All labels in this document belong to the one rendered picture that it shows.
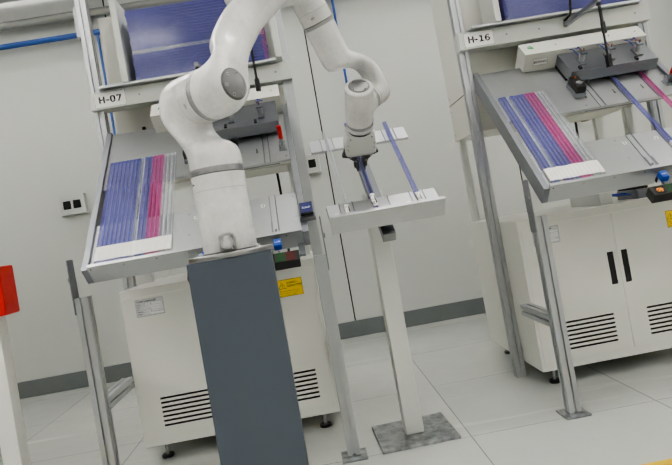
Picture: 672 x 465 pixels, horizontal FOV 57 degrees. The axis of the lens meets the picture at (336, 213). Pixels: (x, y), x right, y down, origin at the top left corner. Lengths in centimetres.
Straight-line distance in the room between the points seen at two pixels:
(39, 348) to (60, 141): 127
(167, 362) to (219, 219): 106
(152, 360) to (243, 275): 107
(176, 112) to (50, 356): 299
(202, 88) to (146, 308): 114
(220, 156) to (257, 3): 42
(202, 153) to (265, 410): 56
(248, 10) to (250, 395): 88
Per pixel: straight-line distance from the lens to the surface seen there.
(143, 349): 235
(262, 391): 136
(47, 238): 420
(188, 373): 233
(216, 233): 136
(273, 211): 201
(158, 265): 199
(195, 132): 144
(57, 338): 423
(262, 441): 139
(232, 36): 150
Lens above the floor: 74
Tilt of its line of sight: 1 degrees up
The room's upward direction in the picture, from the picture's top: 10 degrees counter-clockwise
